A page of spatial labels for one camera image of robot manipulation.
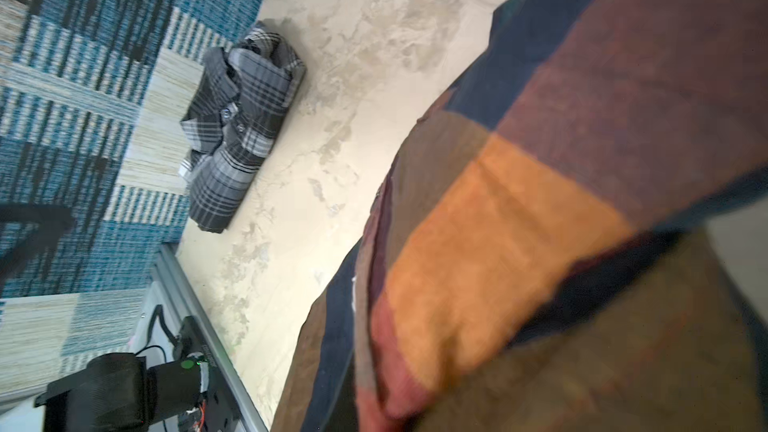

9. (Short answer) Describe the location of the multicolour plaid long sleeve shirt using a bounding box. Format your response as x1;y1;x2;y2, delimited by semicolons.
272;0;767;431

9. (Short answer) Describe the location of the grey plaid long sleeve shirt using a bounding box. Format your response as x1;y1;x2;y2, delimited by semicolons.
179;22;306;233

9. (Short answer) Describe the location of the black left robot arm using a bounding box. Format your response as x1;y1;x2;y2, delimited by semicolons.
33;353;210;431

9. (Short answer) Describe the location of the aluminium mounting rail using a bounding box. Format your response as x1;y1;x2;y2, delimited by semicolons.
128;244;268;431

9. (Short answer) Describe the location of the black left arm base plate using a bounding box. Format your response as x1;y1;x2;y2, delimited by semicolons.
173;316;243;432

